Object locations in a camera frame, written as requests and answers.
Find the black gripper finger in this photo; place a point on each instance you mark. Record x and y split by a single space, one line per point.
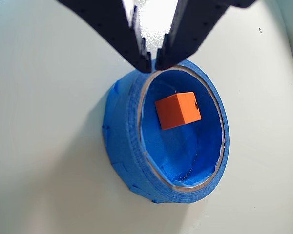
117 34
193 29

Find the orange cube block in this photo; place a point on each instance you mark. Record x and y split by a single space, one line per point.
178 111

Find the blue tape roll bin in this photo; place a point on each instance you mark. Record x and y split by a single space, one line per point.
122 136

